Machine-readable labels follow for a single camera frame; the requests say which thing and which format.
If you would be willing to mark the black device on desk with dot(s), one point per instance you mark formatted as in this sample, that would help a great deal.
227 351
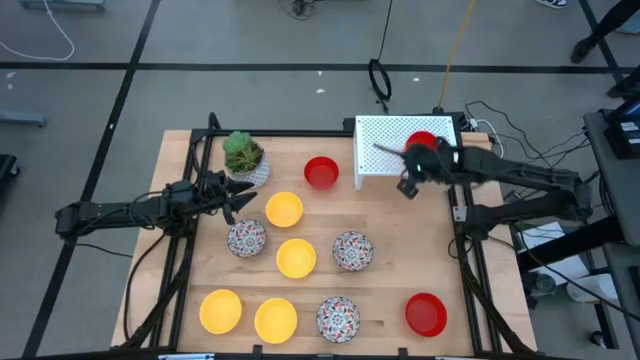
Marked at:
625 130

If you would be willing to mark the grey furniture foot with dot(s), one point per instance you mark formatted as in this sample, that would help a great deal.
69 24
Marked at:
22 119

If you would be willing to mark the white perforated metal shelf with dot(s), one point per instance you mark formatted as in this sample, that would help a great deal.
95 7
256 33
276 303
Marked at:
380 170

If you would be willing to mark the floral patterned black bowl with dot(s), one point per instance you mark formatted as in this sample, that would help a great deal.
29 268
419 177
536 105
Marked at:
353 250
247 238
338 319

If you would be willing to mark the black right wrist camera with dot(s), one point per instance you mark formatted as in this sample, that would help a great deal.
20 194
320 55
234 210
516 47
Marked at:
408 188

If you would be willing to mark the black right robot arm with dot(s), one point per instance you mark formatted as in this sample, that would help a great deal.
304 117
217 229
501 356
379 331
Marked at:
525 175

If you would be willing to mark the person's black shoe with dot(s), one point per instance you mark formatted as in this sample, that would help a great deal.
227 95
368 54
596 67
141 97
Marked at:
624 87
582 51

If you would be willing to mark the black aluminium table frame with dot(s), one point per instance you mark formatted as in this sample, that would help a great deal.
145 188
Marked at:
280 133

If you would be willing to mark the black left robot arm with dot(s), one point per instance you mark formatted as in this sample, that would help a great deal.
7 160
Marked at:
110 210

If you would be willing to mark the white triangle-patterned plant pot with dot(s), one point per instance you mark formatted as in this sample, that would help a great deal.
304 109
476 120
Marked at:
257 176

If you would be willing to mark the person's leg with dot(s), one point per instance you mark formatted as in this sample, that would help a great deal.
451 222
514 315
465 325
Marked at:
617 15

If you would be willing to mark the yellow mini bowl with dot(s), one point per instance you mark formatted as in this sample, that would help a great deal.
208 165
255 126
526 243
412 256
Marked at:
284 209
296 258
220 311
275 320

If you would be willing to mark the white paper sheet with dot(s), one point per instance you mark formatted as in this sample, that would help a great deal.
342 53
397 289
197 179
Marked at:
545 235

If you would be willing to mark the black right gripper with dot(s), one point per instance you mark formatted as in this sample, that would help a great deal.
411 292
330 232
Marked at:
430 165

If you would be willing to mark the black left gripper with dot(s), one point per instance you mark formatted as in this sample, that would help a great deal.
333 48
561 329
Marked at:
212 195

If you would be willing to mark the grey side desk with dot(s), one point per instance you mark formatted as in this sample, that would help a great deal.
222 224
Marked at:
620 200

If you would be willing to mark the person's white shoe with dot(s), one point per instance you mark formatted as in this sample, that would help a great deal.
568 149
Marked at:
552 2

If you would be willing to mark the red mini bowl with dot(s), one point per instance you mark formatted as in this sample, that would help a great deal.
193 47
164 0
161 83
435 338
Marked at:
426 314
321 172
420 138

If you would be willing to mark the green succulent plant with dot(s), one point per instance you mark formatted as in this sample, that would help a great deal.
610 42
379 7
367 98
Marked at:
240 150

